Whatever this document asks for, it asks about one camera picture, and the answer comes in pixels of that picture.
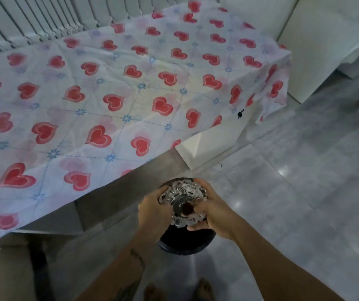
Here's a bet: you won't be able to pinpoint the person's left hand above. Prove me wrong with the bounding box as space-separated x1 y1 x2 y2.
137 187 175 239

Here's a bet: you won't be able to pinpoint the person's right hand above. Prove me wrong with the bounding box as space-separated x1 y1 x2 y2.
187 178 241 242

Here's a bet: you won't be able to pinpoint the clear glass ashtray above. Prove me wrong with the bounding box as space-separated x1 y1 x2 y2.
158 179 210 228

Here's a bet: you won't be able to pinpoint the person's right forearm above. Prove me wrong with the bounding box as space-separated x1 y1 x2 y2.
226 218 346 301

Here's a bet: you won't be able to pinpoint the person's left forearm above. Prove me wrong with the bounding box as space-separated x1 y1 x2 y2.
81 232 167 301

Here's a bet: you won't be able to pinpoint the black trash bin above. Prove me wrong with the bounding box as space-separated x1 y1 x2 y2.
156 177 217 256

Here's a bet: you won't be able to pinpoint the person's right foot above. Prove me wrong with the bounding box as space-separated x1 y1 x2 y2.
193 277 215 301

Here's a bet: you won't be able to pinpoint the white table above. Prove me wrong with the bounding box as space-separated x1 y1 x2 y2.
12 91 290 236

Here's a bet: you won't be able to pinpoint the white red heart tablecloth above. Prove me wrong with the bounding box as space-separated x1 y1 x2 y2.
0 0 291 257

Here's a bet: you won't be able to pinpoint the dark table leg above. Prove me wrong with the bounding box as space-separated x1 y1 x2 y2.
27 239 58 301

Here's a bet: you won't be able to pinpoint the white cabinet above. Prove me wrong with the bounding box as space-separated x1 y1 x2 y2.
276 0 359 104

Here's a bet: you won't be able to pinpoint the white vertical blinds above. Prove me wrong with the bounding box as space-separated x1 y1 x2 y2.
0 0 221 52

